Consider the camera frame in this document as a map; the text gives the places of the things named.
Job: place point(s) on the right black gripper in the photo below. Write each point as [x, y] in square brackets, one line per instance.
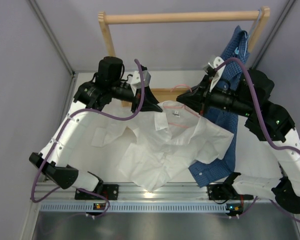
[200, 99]

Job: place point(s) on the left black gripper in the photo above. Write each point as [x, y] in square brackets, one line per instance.
[150, 102]

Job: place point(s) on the white shirt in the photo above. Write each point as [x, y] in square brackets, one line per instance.
[167, 143]

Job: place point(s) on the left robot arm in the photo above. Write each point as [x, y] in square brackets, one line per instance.
[88, 102]

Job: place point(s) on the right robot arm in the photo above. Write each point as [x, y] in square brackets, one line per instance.
[269, 122]

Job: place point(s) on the blue checkered shirt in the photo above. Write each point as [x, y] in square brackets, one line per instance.
[204, 174]

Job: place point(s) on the light blue hanger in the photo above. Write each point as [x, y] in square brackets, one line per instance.
[242, 36]

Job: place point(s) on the wooden clothes rack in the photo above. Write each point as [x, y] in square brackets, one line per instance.
[105, 20]

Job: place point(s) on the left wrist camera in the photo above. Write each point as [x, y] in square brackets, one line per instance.
[136, 80]

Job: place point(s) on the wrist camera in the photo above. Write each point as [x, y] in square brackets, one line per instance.
[214, 70]
[136, 80]

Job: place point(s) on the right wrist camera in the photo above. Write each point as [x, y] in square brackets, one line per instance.
[214, 70]

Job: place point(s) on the slotted metal rail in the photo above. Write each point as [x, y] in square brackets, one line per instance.
[175, 197]

